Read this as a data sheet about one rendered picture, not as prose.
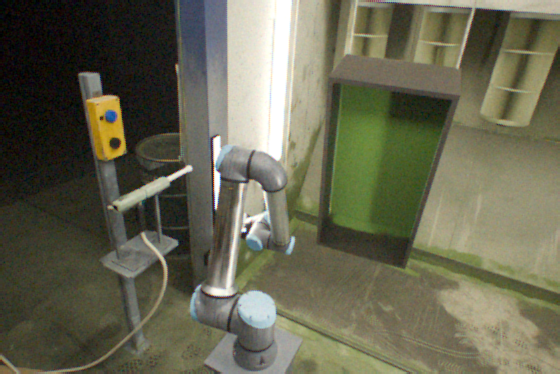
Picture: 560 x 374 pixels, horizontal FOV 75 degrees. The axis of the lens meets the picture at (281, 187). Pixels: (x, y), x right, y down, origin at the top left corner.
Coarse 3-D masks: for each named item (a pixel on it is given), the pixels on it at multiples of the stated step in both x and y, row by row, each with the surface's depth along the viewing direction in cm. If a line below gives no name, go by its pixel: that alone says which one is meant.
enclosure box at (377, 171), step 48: (336, 96) 204; (384, 96) 209; (432, 96) 164; (336, 144) 237; (384, 144) 227; (432, 144) 215; (336, 192) 264; (384, 192) 248; (336, 240) 255; (384, 240) 255
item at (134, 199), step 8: (176, 176) 185; (152, 184) 172; (160, 184) 174; (168, 184) 179; (136, 192) 164; (144, 192) 166; (152, 192) 170; (120, 200) 157; (128, 200) 158; (136, 200) 162; (120, 208) 155; (136, 208) 167; (136, 216) 169
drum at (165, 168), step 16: (144, 160) 264; (160, 160) 258; (176, 160) 260; (144, 176) 272; (160, 176) 265; (176, 192) 272; (144, 208) 292; (160, 208) 278; (176, 208) 278; (176, 224) 285; (176, 256) 299
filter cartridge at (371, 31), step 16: (352, 0) 276; (368, 0) 267; (352, 16) 282; (368, 16) 274; (384, 16) 274; (368, 32) 280; (384, 32) 281; (352, 48) 289; (368, 48) 285; (384, 48) 290
